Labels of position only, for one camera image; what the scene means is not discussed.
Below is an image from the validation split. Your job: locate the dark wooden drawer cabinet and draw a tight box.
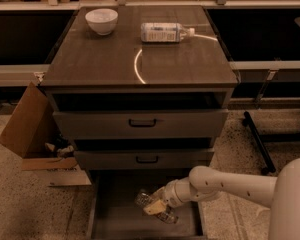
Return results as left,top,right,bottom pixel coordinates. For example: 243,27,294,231
40,5,240,240

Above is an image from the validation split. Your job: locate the top grey drawer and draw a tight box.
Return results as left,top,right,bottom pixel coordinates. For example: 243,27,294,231
53,109,228,140

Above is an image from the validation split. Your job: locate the black wheeled stand base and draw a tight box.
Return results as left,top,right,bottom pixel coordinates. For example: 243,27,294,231
242,111,300,175

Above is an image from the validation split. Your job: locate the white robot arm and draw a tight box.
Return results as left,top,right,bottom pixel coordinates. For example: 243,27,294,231
144,158,300,240

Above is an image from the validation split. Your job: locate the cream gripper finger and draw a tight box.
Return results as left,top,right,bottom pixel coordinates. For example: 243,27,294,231
152,186,166,200
143,199,167,215

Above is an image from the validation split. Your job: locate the brown cardboard box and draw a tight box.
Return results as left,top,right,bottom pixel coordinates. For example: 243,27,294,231
0,83,91,187

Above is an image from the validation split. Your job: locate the grey drawer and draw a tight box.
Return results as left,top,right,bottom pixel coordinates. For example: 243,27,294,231
53,109,228,140
75,148,214,170

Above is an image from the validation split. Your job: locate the middle grey drawer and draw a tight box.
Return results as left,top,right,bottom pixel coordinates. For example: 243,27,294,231
75,148,214,170

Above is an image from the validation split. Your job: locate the bottom open drawer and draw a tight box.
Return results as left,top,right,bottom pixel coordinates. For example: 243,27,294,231
87,169,208,240

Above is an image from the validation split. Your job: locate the clear plastic water bottle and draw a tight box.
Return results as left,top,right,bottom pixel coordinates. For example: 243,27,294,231
135,189,178,224

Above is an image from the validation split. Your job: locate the white labelled plastic bottle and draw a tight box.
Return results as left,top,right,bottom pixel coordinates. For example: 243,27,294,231
141,23,195,43

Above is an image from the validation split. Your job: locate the white ceramic bowl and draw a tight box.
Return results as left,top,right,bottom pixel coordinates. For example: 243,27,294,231
85,8,118,35

